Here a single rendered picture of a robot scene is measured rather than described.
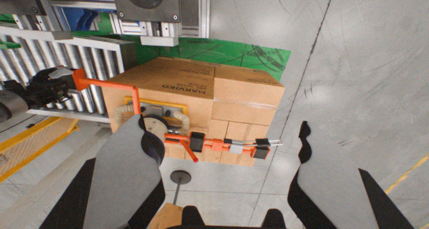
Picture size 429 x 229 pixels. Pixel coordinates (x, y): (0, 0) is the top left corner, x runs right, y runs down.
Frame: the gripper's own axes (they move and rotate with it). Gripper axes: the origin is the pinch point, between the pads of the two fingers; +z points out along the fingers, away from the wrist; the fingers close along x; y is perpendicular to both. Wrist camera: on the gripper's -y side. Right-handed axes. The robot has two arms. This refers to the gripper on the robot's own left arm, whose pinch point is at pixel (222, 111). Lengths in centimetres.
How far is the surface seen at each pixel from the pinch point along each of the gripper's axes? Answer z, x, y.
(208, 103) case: 58, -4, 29
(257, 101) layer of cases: 98, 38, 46
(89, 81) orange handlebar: 43, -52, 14
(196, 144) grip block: 43, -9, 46
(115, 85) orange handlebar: 43, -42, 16
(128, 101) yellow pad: 55, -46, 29
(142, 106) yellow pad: 55, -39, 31
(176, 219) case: 75, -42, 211
